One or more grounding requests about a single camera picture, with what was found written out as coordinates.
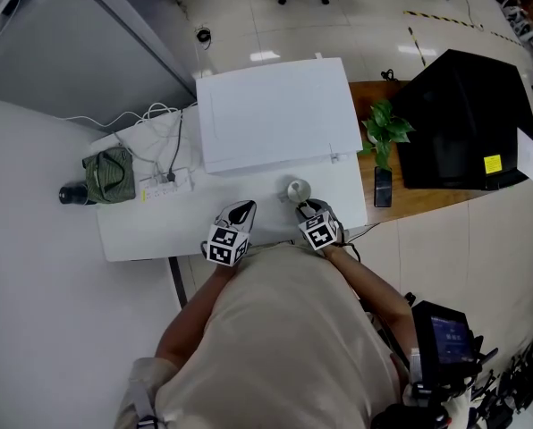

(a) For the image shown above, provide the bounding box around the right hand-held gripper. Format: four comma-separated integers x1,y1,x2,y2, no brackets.
294,198,346,251

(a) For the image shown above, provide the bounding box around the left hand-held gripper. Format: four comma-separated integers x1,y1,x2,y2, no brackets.
200,199,258,268

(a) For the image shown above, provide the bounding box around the grey round container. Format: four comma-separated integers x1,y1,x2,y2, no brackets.
278,179,312,204

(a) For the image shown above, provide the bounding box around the person's left forearm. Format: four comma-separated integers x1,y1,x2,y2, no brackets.
154,264,237,368

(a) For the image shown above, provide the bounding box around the person's right forearm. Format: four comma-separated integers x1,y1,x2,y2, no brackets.
325,244,418,366

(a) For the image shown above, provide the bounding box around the wooden side table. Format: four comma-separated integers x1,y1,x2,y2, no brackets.
348,80,478,225

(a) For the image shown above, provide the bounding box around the black smartphone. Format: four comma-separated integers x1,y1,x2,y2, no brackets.
374,165,393,208

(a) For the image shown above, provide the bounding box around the white power strip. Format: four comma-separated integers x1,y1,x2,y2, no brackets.
139,171,195,202

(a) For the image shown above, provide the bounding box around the person's beige shirt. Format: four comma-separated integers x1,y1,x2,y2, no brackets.
114,243,404,429

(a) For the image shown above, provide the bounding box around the green potted plant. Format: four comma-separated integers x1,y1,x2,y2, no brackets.
357,99,416,172

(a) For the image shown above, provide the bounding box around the large white box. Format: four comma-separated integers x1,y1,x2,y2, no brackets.
195,56,364,177

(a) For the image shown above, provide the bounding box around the green striped bag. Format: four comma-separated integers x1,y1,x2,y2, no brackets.
81,147,137,205

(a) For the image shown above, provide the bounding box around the large black box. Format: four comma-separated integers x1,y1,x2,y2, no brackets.
389,48,533,191

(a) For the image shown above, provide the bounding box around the white paper sheet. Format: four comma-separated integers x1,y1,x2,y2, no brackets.
516,127,533,186

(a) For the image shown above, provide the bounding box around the grey partition panel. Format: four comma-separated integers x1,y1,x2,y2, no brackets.
0,0,197,133

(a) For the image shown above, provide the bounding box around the black power cable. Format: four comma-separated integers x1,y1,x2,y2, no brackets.
166,110,185,183

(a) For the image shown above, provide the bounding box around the white cable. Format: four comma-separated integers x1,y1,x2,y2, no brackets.
51,101,199,173

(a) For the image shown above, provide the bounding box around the black cable coil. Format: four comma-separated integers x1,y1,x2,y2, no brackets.
194,25,213,51

